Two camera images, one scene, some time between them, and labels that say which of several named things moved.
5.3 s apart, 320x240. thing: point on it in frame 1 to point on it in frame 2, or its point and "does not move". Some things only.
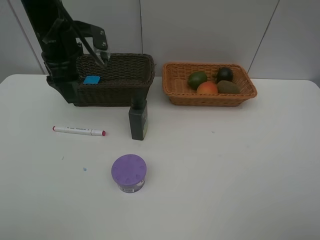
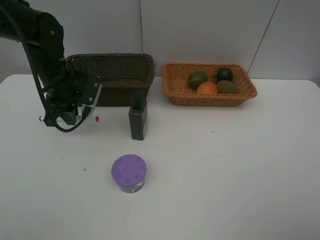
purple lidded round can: (129, 171) does not move
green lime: (196, 78) does not move
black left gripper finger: (67, 86) to (50, 119)
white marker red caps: (82, 131) to (88, 119)
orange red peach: (207, 87) does not move
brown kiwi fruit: (226, 87) does not move
